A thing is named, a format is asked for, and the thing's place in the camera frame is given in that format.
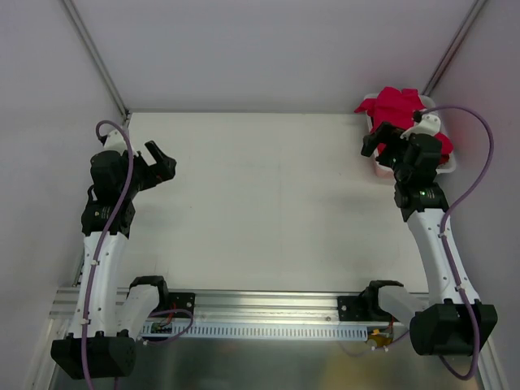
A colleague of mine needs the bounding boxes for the pink t shirt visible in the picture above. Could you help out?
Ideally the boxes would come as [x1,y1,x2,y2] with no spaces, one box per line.
[354,86,453,173]

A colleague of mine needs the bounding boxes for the aluminium mounting rail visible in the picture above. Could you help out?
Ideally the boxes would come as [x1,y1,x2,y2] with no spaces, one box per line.
[48,286,431,320]

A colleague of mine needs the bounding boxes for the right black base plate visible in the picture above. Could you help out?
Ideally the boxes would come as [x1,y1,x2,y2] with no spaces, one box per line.
[336,296,371,322]

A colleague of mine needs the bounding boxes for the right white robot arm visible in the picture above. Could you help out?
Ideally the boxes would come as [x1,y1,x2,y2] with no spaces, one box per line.
[361,122,498,357]

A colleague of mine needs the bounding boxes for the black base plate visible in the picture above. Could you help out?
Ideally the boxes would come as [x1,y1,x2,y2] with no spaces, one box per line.
[336,296,371,322]
[167,292,196,319]

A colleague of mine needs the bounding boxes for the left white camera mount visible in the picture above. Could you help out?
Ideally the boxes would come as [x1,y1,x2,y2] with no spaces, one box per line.
[103,129,128,154]

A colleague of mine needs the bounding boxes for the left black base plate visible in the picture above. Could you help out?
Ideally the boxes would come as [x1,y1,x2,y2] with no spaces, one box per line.
[167,292,196,319]

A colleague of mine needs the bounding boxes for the white slotted cable duct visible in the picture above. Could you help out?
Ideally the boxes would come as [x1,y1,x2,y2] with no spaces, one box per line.
[137,322,369,342]

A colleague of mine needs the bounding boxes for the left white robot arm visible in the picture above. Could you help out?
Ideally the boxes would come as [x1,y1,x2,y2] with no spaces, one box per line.
[50,141,176,380]

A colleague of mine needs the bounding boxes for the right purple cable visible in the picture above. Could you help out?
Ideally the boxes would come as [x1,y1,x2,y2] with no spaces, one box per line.
[340,106,496,381]

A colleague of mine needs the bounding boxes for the left aluminium frame post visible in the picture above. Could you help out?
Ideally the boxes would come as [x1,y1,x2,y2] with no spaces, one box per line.
[59,0,130,119]

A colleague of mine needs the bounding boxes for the white plastic basket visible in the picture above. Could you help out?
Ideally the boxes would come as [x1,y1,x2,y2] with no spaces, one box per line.
[354,87,456,174]

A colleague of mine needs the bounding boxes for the purple cable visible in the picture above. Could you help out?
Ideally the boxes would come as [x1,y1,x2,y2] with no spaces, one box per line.
[340,106,496,381]
[79,119,194,390]

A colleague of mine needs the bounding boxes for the aluminium frame post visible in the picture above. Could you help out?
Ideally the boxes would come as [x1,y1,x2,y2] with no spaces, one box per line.
[422,0,489,96]
[59,0,130,119]

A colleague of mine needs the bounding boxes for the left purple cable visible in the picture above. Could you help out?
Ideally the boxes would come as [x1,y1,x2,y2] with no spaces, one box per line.
[79,119,194,390]

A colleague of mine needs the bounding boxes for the right aluminium frame post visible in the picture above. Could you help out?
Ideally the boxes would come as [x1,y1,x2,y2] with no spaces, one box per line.
[422,0,489,96]

